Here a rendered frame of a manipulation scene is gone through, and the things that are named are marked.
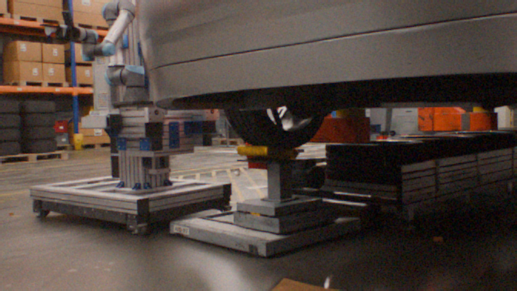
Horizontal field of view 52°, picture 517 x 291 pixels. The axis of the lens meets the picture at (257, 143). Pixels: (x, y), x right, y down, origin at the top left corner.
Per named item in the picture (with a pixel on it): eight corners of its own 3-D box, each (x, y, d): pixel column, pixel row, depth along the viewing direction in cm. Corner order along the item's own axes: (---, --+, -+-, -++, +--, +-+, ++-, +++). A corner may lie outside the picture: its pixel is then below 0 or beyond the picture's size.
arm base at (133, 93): (118, 102, 337) (118, 86, 337) (138, 102, 349) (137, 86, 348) (133, 101, 328) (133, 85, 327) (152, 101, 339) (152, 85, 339)
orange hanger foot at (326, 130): (355, 143, 318) (354, 86, 317) (291, 142, 356) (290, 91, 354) (371, 142, 330) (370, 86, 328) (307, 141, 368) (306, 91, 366)
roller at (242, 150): (269, 157, 283) (269, 146, 283) (233, 155, 304) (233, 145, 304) (277, 156, 287) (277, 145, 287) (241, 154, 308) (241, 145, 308)
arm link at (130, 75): (137, 85, 330) (136, 63, 329) (119, 86, 335) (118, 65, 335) (148, 85, 341) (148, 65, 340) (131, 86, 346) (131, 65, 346)
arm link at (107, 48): (146, 8, 340) (115, 61, 312) (132, 11, 345) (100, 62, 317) (137, -6, 332) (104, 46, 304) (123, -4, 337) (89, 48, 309)
